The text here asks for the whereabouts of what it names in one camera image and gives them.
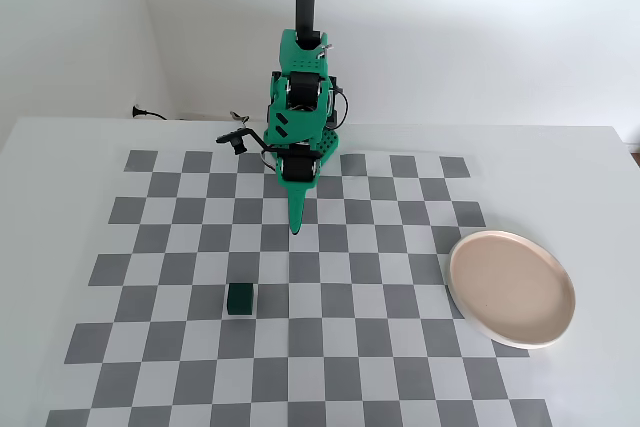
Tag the green gripper with servo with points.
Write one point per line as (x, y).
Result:
(298, 169)

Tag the dark green cube dice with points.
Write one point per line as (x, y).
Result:
(240, 299)

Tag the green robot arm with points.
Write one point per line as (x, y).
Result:
(295, 122)

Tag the grey white checkerboard mat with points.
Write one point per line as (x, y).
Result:
(310, 347)

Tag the beige round bowl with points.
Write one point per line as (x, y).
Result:
(510, 289)

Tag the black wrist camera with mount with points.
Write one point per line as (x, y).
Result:
(239, 142)

